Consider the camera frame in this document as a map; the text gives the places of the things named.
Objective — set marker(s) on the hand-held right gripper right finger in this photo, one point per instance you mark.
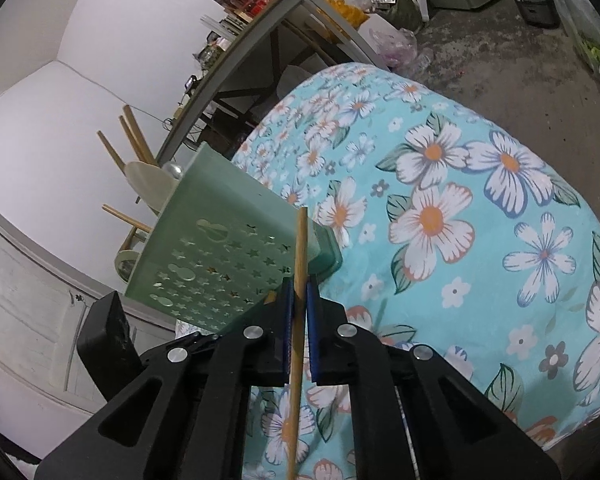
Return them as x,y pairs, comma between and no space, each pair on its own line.
314,335

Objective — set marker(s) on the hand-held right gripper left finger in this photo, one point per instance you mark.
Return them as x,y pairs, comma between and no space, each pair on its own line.
286,330

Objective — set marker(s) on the single bamboo chopstick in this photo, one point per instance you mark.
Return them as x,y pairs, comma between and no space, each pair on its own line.
301,250

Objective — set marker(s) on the beige plastic ladle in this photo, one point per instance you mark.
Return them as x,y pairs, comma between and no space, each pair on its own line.
126,265

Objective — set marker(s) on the green plastic utensil holder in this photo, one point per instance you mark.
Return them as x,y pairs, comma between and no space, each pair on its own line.
220,230

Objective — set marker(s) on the metal spoon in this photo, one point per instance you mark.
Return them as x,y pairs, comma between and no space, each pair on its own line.
172,171

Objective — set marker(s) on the pile of bamboo chopsticks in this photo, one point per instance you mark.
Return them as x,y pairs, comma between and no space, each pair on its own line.
138,135

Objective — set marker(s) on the white panel door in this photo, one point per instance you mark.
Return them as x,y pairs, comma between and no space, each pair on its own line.
20,285

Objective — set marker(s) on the floral blue blanket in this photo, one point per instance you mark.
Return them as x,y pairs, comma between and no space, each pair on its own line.
480,210

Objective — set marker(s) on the grey metal table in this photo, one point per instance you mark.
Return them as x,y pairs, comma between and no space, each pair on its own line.
240,55

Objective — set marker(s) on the glass jar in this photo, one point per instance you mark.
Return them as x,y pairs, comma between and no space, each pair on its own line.
212,52

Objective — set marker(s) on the yellow plastic bag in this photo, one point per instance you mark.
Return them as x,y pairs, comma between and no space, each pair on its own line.
347,10

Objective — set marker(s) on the red bottle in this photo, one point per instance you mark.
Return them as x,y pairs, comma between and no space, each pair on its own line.
257,5

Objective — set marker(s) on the black rice cooker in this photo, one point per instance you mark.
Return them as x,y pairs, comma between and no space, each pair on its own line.
535,10

